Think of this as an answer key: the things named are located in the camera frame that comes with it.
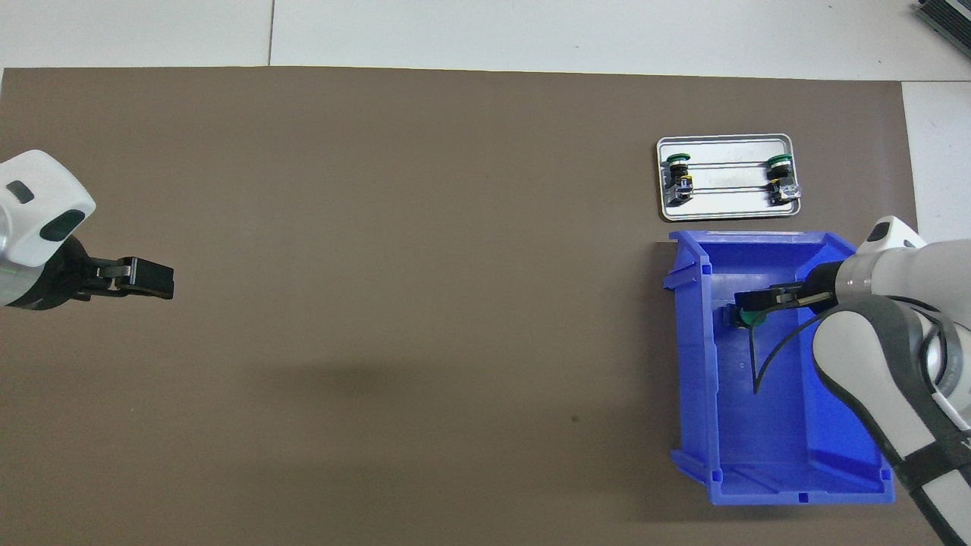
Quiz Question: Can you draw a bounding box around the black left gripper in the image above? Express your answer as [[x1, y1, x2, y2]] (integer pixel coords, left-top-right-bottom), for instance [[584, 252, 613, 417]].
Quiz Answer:
[[4, 237, 175, 310]]

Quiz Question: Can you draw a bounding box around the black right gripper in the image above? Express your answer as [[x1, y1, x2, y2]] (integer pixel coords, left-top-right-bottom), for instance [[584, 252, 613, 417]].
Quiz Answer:
[[733, 260, 847, 313]]

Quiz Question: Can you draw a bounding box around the green push button switch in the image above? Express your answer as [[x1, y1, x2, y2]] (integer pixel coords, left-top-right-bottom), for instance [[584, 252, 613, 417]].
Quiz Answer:
[[765, 154, 802, 207], [724, 303, 768, 330], [665, 153, 696, 207]]

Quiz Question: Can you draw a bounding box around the silver metal tray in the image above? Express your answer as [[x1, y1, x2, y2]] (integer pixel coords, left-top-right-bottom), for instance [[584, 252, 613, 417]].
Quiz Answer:
[[656, 134, 803, 222]]

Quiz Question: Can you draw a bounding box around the blue plastic storage bin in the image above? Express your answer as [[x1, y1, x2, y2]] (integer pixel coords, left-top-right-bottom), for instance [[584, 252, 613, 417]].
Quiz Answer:
[[663, 230, 896, 507]]

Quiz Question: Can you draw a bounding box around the brown table mat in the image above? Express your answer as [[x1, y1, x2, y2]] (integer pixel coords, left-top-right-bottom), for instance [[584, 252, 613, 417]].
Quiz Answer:
[[0, 67, 955, 546]]

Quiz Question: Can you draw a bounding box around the grey ribbed device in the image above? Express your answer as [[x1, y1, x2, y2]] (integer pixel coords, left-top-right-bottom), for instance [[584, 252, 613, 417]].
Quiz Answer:
[[914, 0, 971, 50]]

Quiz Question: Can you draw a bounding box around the grey velcro cable strap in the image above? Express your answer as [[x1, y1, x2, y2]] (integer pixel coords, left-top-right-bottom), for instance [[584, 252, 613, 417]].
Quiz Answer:
[[895, 436, 971, 494]]

